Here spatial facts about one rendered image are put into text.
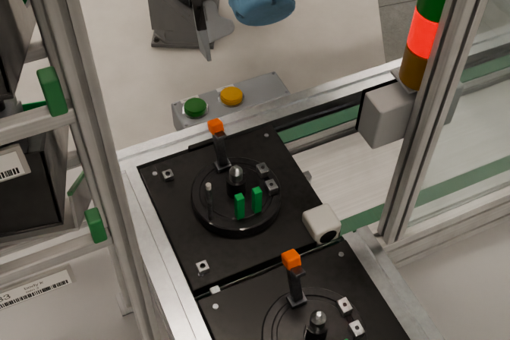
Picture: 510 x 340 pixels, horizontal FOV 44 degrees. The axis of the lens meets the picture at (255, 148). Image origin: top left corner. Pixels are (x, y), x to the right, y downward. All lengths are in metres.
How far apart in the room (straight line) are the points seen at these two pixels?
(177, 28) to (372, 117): 0.69
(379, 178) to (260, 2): 0.38
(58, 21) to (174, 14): 0.98
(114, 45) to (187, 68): 0.18
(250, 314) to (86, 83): 0.54
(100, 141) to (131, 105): 0.83
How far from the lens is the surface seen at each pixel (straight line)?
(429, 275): 1.10
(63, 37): 0.40
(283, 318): 0.88
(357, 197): 1.09
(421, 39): 0.72
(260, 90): 1.17
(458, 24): 0.68
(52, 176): 0.58
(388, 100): 0.78
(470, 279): 1.11
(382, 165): 1.14
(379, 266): 0.97
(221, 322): 0.90
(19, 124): 0.45
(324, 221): 0.96
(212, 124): 0.96
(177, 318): 0.92
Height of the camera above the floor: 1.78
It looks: 50 degrees down
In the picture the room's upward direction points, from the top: 1 degrees clockwise
